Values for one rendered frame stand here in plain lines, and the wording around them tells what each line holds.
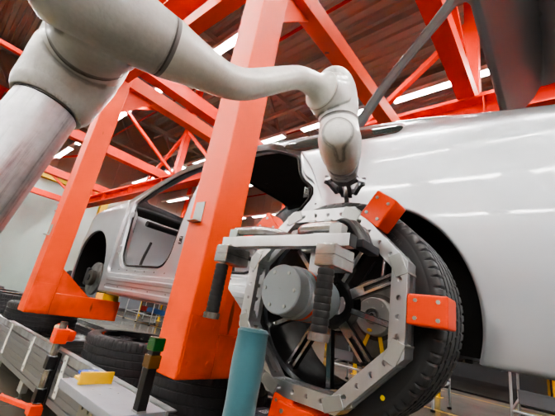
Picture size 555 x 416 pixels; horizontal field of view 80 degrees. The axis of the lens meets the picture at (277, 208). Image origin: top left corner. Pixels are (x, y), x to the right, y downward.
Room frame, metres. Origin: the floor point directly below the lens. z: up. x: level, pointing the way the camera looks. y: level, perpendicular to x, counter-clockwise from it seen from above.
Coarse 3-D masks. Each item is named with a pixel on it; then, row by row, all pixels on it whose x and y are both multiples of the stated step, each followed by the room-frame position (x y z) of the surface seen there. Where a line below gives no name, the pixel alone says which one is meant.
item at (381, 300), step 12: (372, 300) 1.41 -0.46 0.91; (384, 300) 1.42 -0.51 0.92; (384, 312) 1.38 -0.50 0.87; (360, 324) 1.44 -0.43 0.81; (372, 324) 1.41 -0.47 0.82; (360, 336) 1.49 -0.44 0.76; (372, 336) 1.45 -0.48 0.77; (384, 336) 1.42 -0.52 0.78; (372, 348) 1.45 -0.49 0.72; (384, 348) 1.42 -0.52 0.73
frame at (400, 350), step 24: (312, 216) 1.00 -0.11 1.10; (336, 216) 0.94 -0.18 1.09; (360, 216) 0.89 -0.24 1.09; (384, 240) 0.84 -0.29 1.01; (264, 264) 1.15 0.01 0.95; (408, 264) 0.80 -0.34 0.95; (408, 288) 0.80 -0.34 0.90; (408, 336) 0.83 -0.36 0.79; (384, 360) 0.82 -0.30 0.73; (408, 360) 0.82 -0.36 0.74; (264, 384) 1.05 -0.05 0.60; (288, 384) 1.00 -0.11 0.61; (360, 384) 0.86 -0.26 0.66; (336, 408) 0.89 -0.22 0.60
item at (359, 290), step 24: (288, 264) 1.21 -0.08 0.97; (360, 288) 0.99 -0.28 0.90; (384, 288) 0.94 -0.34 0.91; (264, 312) 1.20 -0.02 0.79; (360, 312) 0.98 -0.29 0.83; (288, 336) 1.25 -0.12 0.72; (288, 360) 1.14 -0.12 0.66; (312, 360) 1.26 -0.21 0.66; (360, 360) 0.97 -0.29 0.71; (312, 384) 1.06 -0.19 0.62; (336, 384) 1.14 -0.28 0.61
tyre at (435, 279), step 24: (408, 240) 0.88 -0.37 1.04; (432, 264) 0.84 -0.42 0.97; (432, 288) 0.83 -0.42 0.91; (456, 288) 0.96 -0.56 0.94; (456, 312) 0.91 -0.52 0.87; (432, 336) 0.83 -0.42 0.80; (456, 336) 0.92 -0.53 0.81; (432, 360) 0.83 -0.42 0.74; (384, 384) 0.90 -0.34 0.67; (408, 384) 0.87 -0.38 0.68; (432, 384) 0.90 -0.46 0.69; (360, 408) 0.94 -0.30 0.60; (384, 408) 0.90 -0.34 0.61; (408, 408) 0.92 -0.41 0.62
